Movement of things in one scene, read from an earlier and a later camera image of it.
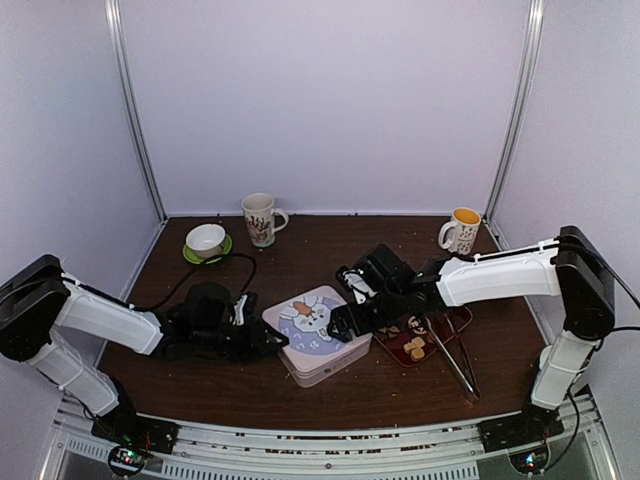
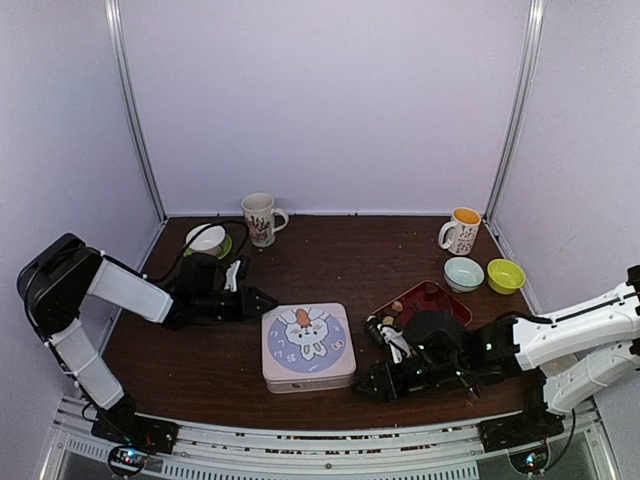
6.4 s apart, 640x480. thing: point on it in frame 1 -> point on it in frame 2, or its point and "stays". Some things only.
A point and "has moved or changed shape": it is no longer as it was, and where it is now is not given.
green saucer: (189, 255) stays
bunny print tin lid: (303, 323) has moved or changed shape
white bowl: (205, 240) stays
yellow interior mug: (466, 222) stays
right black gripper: (337, 319) -> (388, 387)
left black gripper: (256, 341) -> (246, 308)
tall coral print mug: (259, 212) stays
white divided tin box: (313, 352) -> (310, 385)
